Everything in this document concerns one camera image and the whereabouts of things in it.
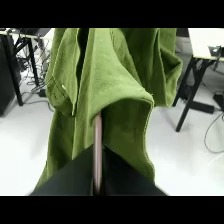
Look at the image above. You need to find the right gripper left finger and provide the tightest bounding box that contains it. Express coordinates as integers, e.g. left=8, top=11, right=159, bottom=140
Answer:
left=29, top=144, right=95, bottom=197

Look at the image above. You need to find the white desk with black legs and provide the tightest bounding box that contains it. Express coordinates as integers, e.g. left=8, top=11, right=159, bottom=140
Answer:
left=172, top=28, right=224, bottom=133
left=0, top=28, right=56, bottom=108

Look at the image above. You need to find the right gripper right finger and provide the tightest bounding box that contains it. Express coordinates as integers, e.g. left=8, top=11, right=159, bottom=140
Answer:
left=101, top=144, right=168, bottom=197

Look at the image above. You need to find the green long-sleeved shirt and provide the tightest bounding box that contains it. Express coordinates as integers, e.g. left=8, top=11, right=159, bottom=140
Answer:
left=33, top=28, right=184, bottom=192

